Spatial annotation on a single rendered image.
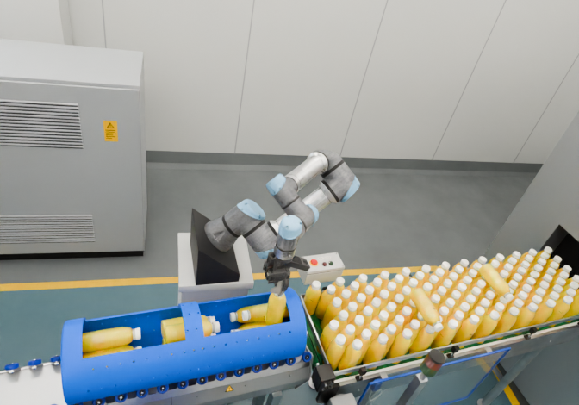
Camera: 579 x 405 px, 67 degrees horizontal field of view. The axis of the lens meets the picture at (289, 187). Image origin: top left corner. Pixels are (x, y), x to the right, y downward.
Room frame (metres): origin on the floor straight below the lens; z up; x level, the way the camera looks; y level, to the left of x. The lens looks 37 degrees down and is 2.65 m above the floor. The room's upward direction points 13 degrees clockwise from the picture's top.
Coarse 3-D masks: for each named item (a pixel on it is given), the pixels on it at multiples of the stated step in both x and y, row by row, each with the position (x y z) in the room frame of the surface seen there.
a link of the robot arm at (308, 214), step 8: (296, 200) 1.19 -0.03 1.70; (288, 208) 1.17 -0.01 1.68; (296, 208) 1.17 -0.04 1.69; (304, 208) 1.18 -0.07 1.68; (312, 208) 1.21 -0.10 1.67; (296, 216) 1.14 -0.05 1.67; (304, 216) 1.15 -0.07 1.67; (312, 216) 1.17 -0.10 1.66; (304, 224) 1.13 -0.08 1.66; (312, 224) 1.16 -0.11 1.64
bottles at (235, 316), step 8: (240, 312) 1.14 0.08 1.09; (232, 320) 1.11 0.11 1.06; (240, 320) 1.11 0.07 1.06; (136, 328) 0.96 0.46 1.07; (240, 328) 1.10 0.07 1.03; (248, 328) 1.06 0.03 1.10; (88, 352) 0.81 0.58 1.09; (96, 352) 0.82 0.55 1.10; (104, 352) 0.82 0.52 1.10; (112, 352) 0.83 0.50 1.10
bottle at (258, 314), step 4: (260, 304) 1.16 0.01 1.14; (264, 304) 1.16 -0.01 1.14; (252, 308) 1.13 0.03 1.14; (256, 308) 1.13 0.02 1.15; (260, 308) 1.13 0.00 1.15; (264, 308) 1.13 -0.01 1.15; (248, 312) 1.11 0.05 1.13; (252, 312) 1.11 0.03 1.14; (256, 312) 1.11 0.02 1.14; (260, 312) 1.12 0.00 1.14; (264, 312) 1.12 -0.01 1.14; (284, 312) 1.15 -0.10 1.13; (288, 312) 1.16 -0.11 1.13; (248, 316) 1.10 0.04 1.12; (252, 316) 1.10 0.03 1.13; (256, 316) 1.10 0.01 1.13; (260, 316) 1.11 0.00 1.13; (264, 316) 1.11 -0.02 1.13; (284, 316) 1.15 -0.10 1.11; (288, 316) 1.16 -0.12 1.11; (248, 320) 1.10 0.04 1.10; (252, 320) 1.09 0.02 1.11; (256, 320) 1.10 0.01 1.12; (260, 320) 1.10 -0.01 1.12; (264, 320) 1.11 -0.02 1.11
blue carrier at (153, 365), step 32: (288, 288) 1.23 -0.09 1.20; (96, 320) 0.92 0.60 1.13; (128, 320) 0.98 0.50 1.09; (160, 320) 1.03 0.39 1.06; (192, 320) 0.95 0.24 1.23; (224, 320) 1.13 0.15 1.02; (288, 320) 1.17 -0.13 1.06; (64, 352) 0.73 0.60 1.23; (128, 352) 0.78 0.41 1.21; (160, 352) 0.82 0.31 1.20; (192, 352) 0.85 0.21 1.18; (224, 352) 0.89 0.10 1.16; (256, 352) 0.94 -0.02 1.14; (288, 352) 0.99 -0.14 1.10; (64, 384) 0.66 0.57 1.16; (96, 384) 0.69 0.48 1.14; (128, 384) 0.73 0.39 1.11; (160, 384) 0.78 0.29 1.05
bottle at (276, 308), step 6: (270, 300) 1.08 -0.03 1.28; (276, 300) 1.07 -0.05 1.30; (282, 300) 1.08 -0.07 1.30; (270, 306) 1.07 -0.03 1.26; (276, 306) 1.06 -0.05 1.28; (282, 306) 1.07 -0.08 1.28; (270, 312) 1.06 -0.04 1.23; (276, 312) 1.06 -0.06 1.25; (282, 312) 1.07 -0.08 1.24; (270, 318) 1.06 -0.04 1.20; (276, 318) 1.06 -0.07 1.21; (282, 318) 1.07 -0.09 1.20; (270, 324) 1.06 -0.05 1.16
